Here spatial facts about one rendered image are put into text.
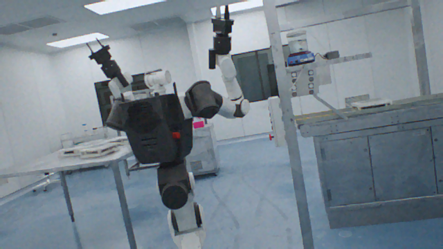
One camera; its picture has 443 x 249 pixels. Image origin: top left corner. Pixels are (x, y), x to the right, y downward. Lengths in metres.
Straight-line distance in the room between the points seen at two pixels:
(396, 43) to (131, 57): 6.05
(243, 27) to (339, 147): 5.39
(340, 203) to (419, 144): 0.73
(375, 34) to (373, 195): 5.75
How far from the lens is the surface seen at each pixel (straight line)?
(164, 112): 1.35
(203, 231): 1.87
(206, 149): 4.80
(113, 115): 1.61
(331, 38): 7.82
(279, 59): 1.81
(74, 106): 8.58
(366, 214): 2.84
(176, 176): 1.44
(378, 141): 2.68
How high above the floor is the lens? 1.24
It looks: 5 degrees down
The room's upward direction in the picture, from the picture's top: 10 degrees counter-clockwise
